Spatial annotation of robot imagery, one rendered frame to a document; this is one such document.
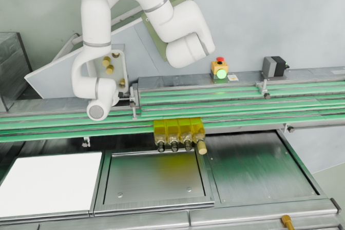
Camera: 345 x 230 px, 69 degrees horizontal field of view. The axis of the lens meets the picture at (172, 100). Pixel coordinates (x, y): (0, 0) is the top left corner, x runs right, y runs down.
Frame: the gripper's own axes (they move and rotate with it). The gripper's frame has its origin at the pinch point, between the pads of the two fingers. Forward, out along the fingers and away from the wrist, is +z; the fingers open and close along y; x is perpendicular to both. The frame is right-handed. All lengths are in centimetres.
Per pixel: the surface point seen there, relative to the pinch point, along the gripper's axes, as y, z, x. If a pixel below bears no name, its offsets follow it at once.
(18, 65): -73, 72, 2
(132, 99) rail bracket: 10.4, -5.1, -3.0
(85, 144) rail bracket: -12.5, -2.5, -24.3
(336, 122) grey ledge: 122, 10, -26
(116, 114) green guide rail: 1.9, 4.4, -13.0
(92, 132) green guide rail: -10.4, 3.3, -21.0
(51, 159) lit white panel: -29.6, -1.2, -32.2
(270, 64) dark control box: 78, 6, 9
